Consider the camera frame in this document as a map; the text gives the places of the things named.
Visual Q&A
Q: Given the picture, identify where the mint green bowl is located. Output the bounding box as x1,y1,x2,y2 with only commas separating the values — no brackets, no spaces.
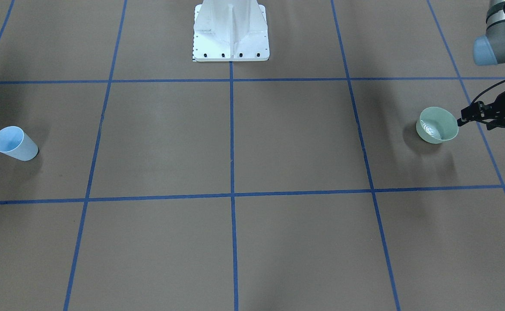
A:
416,107,458,144

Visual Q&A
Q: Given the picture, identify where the light blue plastic cup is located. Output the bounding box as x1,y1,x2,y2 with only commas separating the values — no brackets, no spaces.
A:
0,126,39,162

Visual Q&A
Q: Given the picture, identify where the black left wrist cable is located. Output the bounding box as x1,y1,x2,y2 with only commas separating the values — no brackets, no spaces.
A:
470,69,505,108

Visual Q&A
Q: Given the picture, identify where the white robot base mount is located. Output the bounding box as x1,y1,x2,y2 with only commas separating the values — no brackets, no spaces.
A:
192,0,270,62

